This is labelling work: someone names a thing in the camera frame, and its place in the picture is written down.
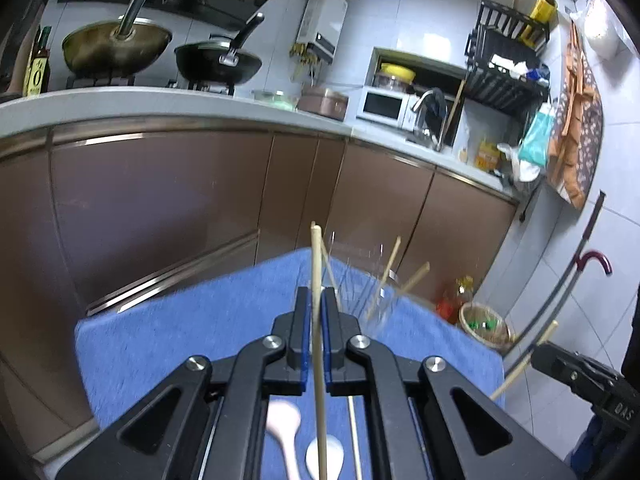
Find crumpled white bag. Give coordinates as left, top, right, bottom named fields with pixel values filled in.
left=497, top=142, right=543, bottom=183

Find blue towel mat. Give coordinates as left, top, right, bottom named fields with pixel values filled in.
left=75, top=247, right=506, bottom=480

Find white ceramic spoon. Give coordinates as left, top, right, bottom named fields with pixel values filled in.
left=305, top=437, right=346, bottom=480
left=265, top=400, right=303, bottom=480

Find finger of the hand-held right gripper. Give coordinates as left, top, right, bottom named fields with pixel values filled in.
left=531, top=342, right=601, bottom=391

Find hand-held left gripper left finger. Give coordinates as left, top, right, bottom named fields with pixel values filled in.
left=54, top=287, right=313, bottom=480

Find white water heater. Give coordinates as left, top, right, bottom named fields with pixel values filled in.
left=296, top=0, right=348, bottom=63

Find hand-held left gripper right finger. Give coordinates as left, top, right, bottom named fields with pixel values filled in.
left=321, top=287, right=577, bottom=480

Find clear drinking glass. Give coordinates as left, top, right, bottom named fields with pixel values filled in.
left=320, top=240, right=401, bottom=331

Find yellow roll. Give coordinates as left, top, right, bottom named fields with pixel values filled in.
left=522, top=0, right=558, bottom=43

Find yellow pot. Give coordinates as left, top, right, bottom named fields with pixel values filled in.
left=380, top=63, right=417, bottom=81

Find steel pot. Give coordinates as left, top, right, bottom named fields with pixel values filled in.
left=374, top=72, right=416, bottom=92

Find black wall rack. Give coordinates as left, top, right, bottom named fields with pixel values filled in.
left=465, top=0, right=551, bottom=116

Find long wooden chopstick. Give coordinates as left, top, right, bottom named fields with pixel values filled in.
left=310, top=221, right=328, bottom=480
left=490, top=320, right=559, bottom=402

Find large cooking oil bottle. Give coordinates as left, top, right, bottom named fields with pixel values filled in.
left=435, top=275, right=476, bottom=326

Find round waste basket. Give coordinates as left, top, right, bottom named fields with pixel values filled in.
left=459, top=302, right=516, bottom=348

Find white kitchen countertop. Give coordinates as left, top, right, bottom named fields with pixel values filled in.
left=0, top=85, right=521, bottom=196

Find white plastic bag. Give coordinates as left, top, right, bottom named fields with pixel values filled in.
left=570, top=0, right=631, bottom=58

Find orange floral apron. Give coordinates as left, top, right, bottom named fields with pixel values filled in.
left=546, top=20, right=604, bottom=211

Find steel faucet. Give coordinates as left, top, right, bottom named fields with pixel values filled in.
left=411, top=87, right=448, bottom=152

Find umbrella with maroon handle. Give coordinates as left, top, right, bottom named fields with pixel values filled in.
left=502, top=250, right=613, bottom=361

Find brass wok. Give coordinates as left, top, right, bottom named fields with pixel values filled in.
left=61, top=0, right=173, bottom=77

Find brown rice cooker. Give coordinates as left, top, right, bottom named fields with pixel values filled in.
left=297, top=86, right=349, bottom=121

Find set of pale chopsticks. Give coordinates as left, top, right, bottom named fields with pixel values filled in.
left=320, top=236, right=431, bottom=480

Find brown base cabinets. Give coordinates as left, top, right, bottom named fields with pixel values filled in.
left=0, top=125, right=521, bottom=461

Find yellow bottle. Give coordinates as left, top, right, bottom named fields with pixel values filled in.
left=474, top=137, right=501, bottom=171

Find gas stove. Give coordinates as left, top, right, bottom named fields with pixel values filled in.
left=65, top=72, right=236, bottom=97

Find teal plastic bag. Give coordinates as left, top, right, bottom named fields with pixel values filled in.
left=517, top=102, right=558, bottom=166

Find glass bowl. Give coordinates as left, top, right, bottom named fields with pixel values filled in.
left=251, top=89, right=296, bottom=111

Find white microwave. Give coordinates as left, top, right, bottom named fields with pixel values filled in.
left=356, top=85, right=418, bottom=128

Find black frying pan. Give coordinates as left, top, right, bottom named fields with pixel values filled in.
left=174, top=12, right=265, bottom=86

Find dark oil bottle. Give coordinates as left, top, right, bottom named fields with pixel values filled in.
left=25, top=26, right=52, bottom=97

